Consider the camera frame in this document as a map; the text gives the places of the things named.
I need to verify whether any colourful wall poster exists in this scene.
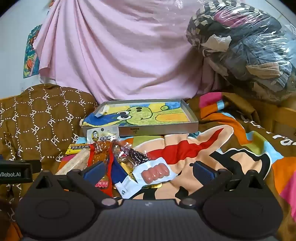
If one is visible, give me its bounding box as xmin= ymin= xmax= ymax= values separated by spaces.
xmin=23 ymin=24 xmax=43 ymax=79

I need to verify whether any yellow black snack bar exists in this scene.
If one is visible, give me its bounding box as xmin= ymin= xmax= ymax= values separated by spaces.
xmin=65 ymin=143 xmax=91 ymax=155

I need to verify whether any white portrait snack packet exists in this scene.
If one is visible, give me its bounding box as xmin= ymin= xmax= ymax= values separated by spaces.
xmin=86 ymin=128 xmax=120 ymax=142

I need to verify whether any clear plastic bag of clothes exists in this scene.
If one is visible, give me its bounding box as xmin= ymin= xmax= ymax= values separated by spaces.
xmin=185 ymin=0 xmax=296 ymax=102

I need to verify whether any pink cloth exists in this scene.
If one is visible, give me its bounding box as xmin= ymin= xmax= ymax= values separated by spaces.
xmin=32 ymin=0 xmax=232 ymax=105

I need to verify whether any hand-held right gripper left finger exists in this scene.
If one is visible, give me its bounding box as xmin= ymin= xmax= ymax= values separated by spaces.
xmin=33 ymin=161 xmax=118 ymax=208

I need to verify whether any beige nougat bar packet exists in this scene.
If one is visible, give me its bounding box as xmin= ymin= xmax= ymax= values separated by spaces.
xmin=55 ymin=150 xmax=90 ymax=175

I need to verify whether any dinosaur crayon drawing sheet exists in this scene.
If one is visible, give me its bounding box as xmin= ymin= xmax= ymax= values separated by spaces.
xmin=82 ymin=100 xmax=192 ymax=127

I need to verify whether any dark dried meat packet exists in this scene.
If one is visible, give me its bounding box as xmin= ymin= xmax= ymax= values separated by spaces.
xmin=117 ymin=143 xmax=152 ymax=168

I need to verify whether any shiny gold snack packet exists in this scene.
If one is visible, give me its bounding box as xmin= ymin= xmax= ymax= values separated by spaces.
xmin=118 ymin=162 xmax=162 ymax=189

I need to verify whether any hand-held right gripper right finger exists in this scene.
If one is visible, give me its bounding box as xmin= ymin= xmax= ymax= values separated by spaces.
xmin=180 ymin=161 xmax=264 ymax=208

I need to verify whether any grey shallow box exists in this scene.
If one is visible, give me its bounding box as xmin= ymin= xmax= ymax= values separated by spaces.
xmin=81 ymin=98 xmax=199 ymax=137

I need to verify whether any red snack packet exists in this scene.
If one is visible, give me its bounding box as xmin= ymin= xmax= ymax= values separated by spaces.
xmin=88 ymin=141 xmax=116 ymax=198

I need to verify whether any colourful printed blanket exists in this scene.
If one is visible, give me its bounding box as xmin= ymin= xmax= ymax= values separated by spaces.
xmin=55 ymin=91 xmax=296 ymax=232

